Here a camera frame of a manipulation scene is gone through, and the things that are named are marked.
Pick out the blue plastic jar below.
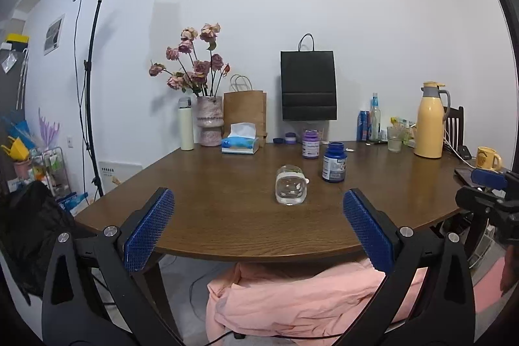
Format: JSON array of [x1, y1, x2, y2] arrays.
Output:
[[322, 142, 347, 183]]

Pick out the clear patterned plastic cup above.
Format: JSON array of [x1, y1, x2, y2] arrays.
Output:
[[274, 165, 310, 206]]

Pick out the yellow mug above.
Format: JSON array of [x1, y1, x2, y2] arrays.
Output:
[[476, 147, 502, 172]]

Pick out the black smartphone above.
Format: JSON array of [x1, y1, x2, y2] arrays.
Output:
[[454, 168, 478, 188]]

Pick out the dark wooden chair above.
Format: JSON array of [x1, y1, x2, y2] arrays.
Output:
[[444, 106, 465, 155]]

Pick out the yellow thermos jug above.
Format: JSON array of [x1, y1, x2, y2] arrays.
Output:
[[414, 82, 450, 160]]

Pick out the snack packets pile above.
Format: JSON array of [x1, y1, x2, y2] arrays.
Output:
[[389, 117, 417, 149]]

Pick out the pink cloth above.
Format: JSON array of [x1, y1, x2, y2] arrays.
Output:
[[204, 258, 508, 338]]

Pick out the clear drinking glass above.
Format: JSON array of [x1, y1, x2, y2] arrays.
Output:
[[387, 125, 404, 153]]

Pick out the glass bottle blue label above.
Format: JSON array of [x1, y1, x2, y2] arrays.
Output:
[[368, 93, 381, 142]]

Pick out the blue soda can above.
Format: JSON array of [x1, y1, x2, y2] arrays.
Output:
[[356, 111, 369, 141]]

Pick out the purple supplement bottle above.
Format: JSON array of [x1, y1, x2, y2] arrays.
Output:
[[302, 130, 320, 159]]

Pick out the cream thermos bottle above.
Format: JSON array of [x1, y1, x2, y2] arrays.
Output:
[[179, 97, 194, 151]]

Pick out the purple bottle cap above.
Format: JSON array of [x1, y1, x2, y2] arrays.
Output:
[[284, 133, 297, 144]]

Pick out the black paper bag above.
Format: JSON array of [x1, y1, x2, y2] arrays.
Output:
[[280, 32, 337, 121]]

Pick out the pink ceramic vase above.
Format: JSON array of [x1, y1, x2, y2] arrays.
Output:
[[196, 97, 224, 148]]

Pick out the blue tissue box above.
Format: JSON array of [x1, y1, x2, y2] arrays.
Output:
[[221, 122, 260, 155]]

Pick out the brown paper bag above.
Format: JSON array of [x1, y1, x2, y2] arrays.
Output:
[[223, 74, 267, 148]]

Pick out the dried pink roses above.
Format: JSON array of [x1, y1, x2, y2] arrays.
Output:
[[148, 23, 231, 98]]

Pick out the grey refrigerator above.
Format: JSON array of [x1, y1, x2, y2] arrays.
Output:
[[0, 41, 30, 185]]

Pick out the white charging cable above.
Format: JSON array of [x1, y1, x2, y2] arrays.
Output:
[[442, 128, 473, 161]]

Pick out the wire storage rack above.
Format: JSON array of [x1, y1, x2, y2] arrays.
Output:
[[1, 111, 72, 200]]

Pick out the white wall poster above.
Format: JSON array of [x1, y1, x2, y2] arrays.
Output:
[[43, 14, 65, 55]]

